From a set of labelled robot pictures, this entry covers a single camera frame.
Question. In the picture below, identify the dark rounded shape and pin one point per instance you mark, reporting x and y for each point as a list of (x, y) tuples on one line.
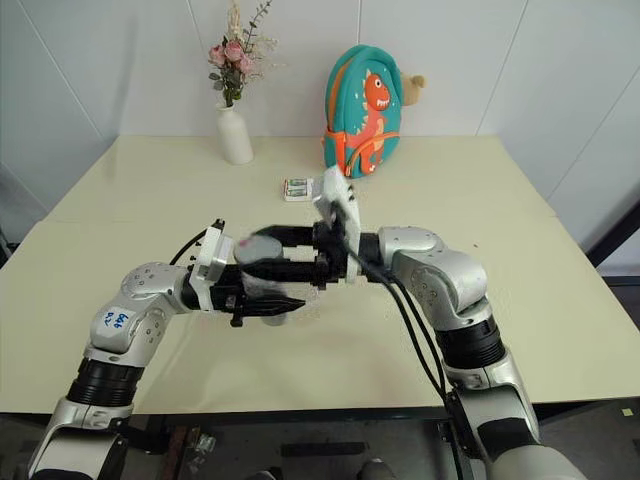
[(377, 470), (267, 475)]

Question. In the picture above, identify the clear plastic jar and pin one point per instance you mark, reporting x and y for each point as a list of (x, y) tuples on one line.
[(257, 291)]

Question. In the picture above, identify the grey round jar lid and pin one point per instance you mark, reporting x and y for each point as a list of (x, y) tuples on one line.
[(257, 249)]

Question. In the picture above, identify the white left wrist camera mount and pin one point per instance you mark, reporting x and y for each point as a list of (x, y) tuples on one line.
[(212, 250)]

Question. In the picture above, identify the white ceramic vase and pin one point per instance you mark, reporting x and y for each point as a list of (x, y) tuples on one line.
[(234, 135)]

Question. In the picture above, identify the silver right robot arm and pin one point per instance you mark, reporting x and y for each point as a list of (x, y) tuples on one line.
[(450, 280)]

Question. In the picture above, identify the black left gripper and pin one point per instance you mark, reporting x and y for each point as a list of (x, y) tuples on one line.
[(227, 292)]

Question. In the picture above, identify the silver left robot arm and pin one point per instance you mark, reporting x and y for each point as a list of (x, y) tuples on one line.
[(125, 325)]

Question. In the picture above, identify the brown plush toy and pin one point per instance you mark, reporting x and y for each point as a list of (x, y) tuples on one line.
[(414, 89)]

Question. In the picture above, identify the small white box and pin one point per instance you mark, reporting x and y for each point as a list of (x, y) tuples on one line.
[(299, 189)]

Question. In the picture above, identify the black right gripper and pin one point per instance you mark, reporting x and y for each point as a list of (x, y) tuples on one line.
[(330, 250)]

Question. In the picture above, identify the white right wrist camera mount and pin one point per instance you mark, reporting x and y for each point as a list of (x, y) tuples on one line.
[(337, 192)]

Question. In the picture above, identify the pink dried flower bouquet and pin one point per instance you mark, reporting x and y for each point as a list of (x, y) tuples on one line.
[(235, 55)]

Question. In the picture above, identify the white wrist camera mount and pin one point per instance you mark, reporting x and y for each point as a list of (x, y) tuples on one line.
[(337, 192), (212, 250)]

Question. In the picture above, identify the black metal table frame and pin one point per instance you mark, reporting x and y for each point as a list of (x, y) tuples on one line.
[(300, 415)]

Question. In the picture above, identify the teal dinosaur backpack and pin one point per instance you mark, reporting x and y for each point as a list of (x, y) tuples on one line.
[(362, 115)]

